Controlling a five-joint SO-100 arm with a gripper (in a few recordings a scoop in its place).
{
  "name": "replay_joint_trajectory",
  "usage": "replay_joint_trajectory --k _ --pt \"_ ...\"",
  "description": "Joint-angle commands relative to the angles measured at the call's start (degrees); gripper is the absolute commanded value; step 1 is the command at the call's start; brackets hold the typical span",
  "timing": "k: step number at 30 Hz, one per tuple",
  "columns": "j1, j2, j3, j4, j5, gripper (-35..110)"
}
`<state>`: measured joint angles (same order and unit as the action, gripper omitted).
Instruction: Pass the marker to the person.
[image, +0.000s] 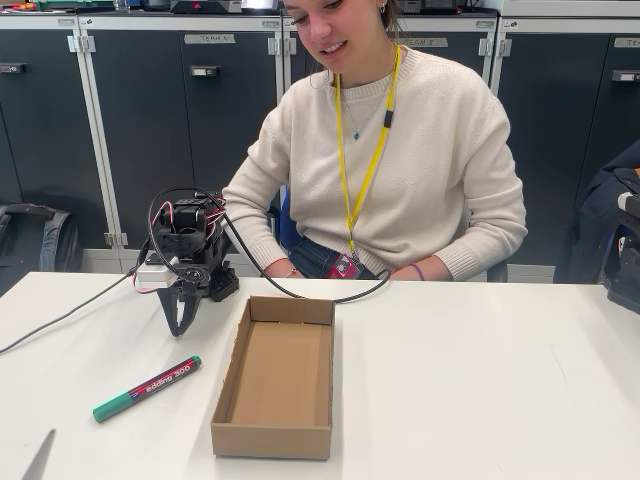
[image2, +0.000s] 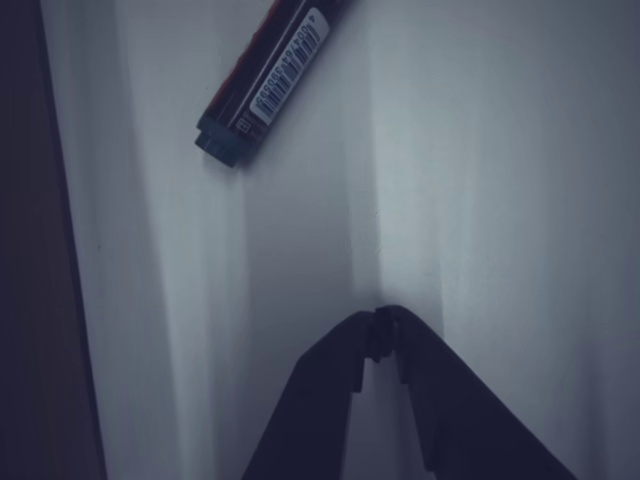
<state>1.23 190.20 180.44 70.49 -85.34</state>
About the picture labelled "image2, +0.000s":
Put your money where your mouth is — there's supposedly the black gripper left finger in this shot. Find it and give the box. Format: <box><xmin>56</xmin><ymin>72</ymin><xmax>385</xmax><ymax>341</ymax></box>
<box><xmin>239</xmin><ymin>308</ymin><xmax>377</xmax><ymax>480</ymax></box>

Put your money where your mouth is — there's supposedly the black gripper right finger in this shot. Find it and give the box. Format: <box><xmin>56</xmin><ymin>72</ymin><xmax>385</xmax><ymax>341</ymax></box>
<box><xmin>368</xmin><ymin>303</ymin><xmax>579</xmax><ymax>480</ymax></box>

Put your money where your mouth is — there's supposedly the red black marker green cap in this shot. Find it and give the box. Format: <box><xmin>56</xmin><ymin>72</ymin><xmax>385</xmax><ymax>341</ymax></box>
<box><xmin>193</xmin><ymin>0</ymin><xmax>356</xmax><ymax>169</ymax></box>

